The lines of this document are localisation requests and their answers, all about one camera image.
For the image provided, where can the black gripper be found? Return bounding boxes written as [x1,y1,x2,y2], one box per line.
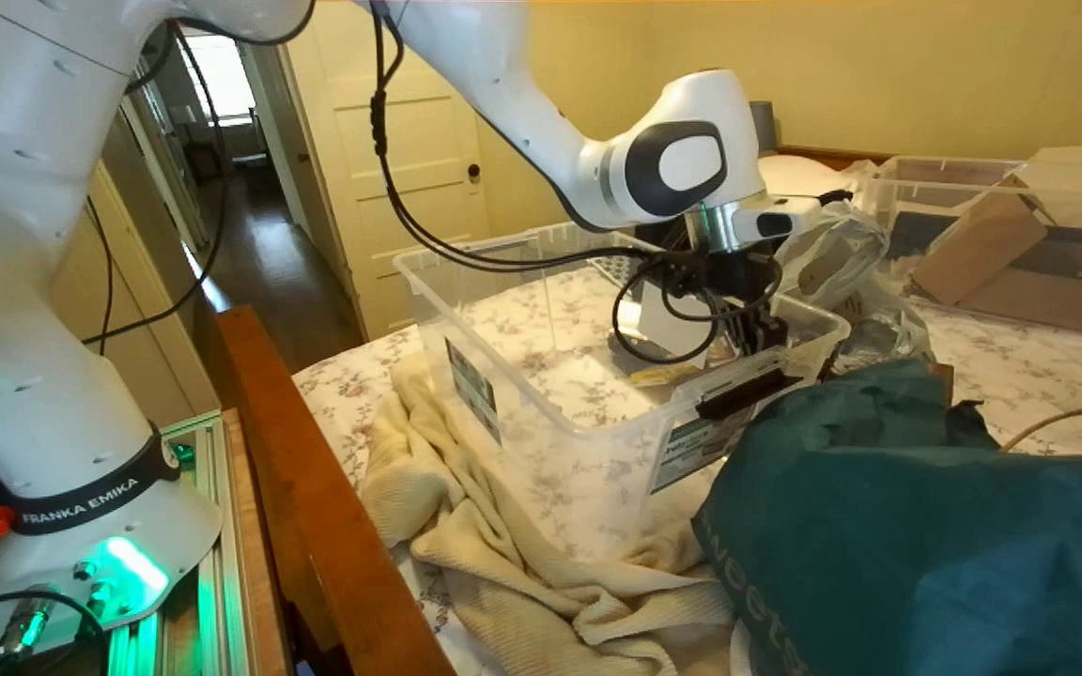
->
[676,241,795,362]

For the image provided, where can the brown cardboard box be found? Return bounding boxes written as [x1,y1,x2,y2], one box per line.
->
[908,186,1082,345]

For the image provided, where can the wooden bed footboard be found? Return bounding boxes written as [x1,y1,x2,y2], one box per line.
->
[194,305,459,676]

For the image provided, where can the black bin latch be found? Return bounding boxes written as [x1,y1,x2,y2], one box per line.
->
[690,367,811,429]

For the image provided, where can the clear plastic bag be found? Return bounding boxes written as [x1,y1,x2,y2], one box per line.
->
[770,203,943,376]

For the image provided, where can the white printed bin label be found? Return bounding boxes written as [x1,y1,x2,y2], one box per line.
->
[646,410,760,501]

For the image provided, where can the small clear plastic bin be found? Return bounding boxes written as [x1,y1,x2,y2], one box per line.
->
[858,151,1028,256]

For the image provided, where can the clear plastic storage bin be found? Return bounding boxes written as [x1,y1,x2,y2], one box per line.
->
[392,222,858,556]

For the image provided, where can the teal fabric bag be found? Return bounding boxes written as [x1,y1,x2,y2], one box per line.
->
[688,358,1082,676]

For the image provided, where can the dark printed bin label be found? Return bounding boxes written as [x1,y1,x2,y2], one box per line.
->
[438,335,503,445]

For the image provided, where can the cream towel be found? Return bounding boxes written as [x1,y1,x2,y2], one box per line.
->
[358,362,745,676]

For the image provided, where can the cream panel door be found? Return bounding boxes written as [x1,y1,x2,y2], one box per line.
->
[280,0,494,343]

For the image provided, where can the beige cable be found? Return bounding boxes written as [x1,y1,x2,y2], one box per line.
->
[999,400,1082,462]

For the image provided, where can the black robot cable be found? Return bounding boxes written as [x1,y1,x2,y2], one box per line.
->
[363,0,706,367]
[80,18,234,355]

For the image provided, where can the green lit robot mount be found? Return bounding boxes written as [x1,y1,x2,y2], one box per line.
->
[0,405,258,676]

